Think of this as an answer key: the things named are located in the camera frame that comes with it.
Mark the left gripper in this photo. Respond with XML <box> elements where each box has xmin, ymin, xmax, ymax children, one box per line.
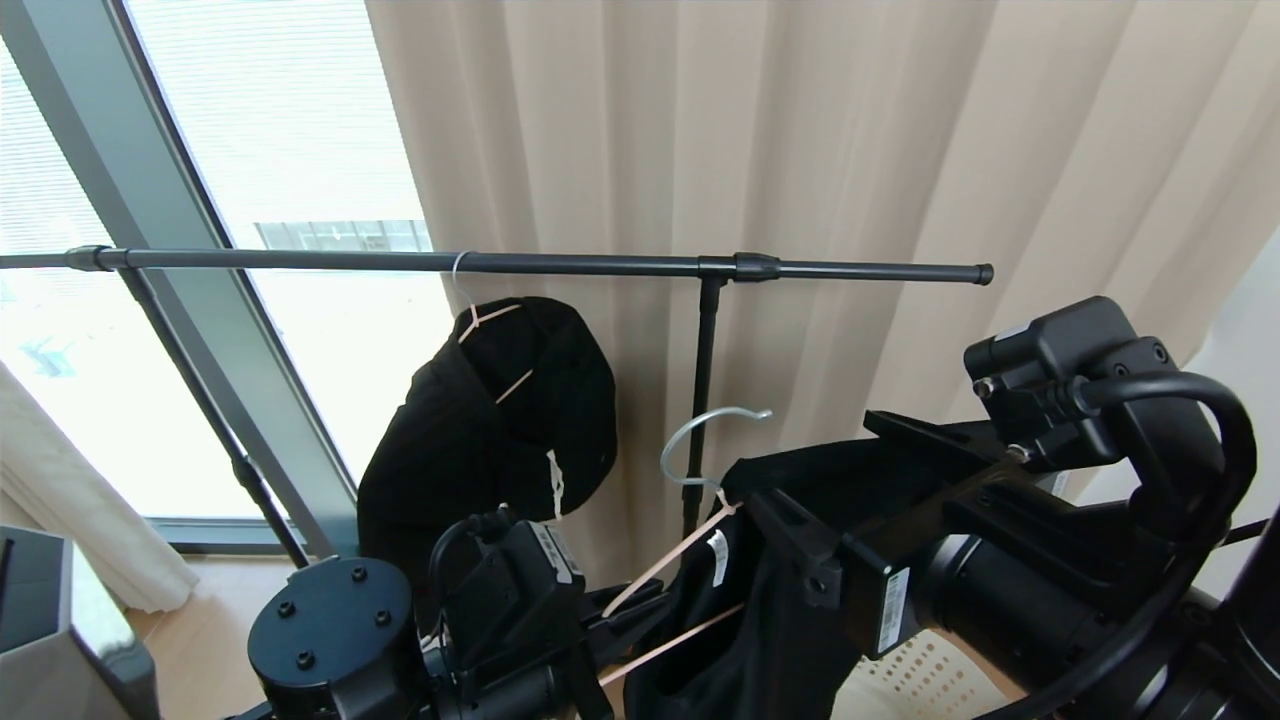
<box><xmin>430</xmin><ymin>640</ymin><xmax>615</xmax><ymax>720</ymax></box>

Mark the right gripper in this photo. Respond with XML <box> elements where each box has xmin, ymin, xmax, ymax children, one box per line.
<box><xmin>745</xmin><ymin>408</ymin><xmax>1133</xmax><ymax>683</ymax></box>

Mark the black garment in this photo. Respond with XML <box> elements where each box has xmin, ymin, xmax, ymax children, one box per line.
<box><xmin>622</xmin><ymin>437</ymin><xmax>1003</xmax><ymax>720</ymax></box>
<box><xmin>357</xmin><ymin>296</ymin><xmax>619</xmax><ymax>603</ymax></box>

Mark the pink clothes hanger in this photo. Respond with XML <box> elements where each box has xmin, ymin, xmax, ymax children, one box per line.
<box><xmin>597</xmin><ymin>407</ymin><xmax>774</xmax><ymax>689</ymax></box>
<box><xmin>450</xmin><ymin>250</ymin><xmax>537</xmax><ymax>406</ymax></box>

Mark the white laundry basket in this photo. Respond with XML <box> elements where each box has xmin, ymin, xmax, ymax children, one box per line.
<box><xmin>830</xmin><ymin>630</ymin><xmax>1033</xmax><ymax>720</ymax></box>

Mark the black clothes rack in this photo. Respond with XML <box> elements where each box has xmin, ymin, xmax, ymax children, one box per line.
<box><xmin>0</xmin><ymin>245</ymin><xmax>995</xmax><ymax>571</ymax></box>

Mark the beige curtain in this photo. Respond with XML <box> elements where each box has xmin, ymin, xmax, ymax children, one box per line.
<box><xmin>365</xmin><ymin>0</ymin><xmax>1280</xmax><ymax>591</ymax></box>

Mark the white curtain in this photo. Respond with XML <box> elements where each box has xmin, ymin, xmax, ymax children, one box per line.
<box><xmin>0</xmin><ymin>360</ymin><xmax>201</xmax><ymax>614</ymax></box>

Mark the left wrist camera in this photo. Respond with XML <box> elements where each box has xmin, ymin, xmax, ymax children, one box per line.
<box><xmin>430</xmin><ymin>505</ymin><xmax>591</xmax><ymax>681</ymax></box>

